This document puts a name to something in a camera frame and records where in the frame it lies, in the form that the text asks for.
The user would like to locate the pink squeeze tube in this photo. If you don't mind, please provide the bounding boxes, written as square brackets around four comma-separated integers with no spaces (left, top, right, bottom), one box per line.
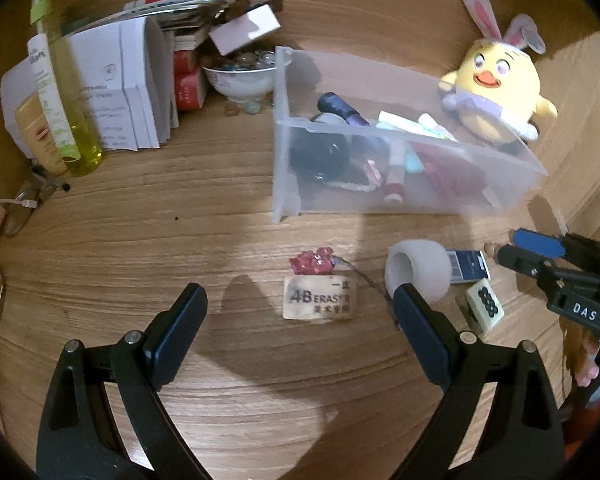
[417,112,458,142]

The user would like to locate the eraser keychain with red charm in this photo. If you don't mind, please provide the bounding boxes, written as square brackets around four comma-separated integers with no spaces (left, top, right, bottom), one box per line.
[284,247,401,328]

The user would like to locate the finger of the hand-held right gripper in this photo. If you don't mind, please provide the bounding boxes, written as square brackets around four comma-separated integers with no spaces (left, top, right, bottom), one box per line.
[511,228,600,286]
[496,244,600,286]

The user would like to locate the yellow spray bottle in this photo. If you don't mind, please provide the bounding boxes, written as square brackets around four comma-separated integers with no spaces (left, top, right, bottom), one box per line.
[29,0,105,177]

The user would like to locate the white red-capped tube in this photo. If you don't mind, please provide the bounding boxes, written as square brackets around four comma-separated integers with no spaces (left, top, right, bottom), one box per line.
[384,145,408,205]

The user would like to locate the clear plastic bin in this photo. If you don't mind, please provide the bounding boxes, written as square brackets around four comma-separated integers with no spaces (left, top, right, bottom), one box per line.
[272,46,549,223]

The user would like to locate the white tape roll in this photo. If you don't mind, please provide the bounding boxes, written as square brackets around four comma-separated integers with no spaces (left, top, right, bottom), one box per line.
[385,240,453,303]

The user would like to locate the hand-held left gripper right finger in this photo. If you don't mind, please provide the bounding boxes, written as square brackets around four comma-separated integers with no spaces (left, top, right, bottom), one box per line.
[392,282,566,480]

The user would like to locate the purple bottle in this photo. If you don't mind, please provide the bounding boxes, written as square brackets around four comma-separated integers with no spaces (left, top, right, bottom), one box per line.
[317,91,372,128]

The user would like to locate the orange cream tube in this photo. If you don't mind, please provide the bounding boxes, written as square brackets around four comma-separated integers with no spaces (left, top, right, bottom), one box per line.
[15,92,71,176]

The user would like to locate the green mahjong tile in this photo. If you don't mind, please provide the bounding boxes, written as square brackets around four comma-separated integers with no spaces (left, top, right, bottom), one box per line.
[455,280,507,336]

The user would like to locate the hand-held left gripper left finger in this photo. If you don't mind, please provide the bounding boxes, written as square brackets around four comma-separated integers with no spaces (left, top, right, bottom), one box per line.
[36,283,216,480]

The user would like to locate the dark green bottle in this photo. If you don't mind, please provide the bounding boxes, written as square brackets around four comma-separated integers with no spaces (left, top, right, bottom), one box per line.
[289,112,353,183]

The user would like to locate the person's right hand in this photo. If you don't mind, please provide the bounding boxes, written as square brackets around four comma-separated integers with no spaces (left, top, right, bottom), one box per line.
[562,320,600,388]

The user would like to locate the dark blue small box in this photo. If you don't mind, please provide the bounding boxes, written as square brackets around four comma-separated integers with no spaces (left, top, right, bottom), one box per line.
[447,249,492,282]

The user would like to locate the light green tube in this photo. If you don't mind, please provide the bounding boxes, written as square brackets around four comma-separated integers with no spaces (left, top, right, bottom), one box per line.
[377,110,433,136]

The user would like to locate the red foil packet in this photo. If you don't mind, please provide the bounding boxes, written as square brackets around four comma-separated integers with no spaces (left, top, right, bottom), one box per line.
[412,141,488,201]

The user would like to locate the folded paper leaflet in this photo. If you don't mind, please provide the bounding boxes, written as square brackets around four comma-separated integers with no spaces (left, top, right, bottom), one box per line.
[62,17,179,152]

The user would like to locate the white carton box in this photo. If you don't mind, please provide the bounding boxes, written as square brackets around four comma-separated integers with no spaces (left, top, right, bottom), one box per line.
[0,35,66,161]

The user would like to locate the ceramic bowl of stones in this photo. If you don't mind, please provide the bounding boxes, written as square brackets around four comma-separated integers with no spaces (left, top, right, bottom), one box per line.
[201,50,276,102]

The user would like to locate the small white box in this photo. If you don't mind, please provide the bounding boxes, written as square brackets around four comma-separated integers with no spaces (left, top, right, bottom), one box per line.
[207,4,282,56]

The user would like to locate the yellow chick plush toy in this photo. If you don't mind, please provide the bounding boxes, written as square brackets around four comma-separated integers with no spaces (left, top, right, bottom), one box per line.
[439,0,559,156]

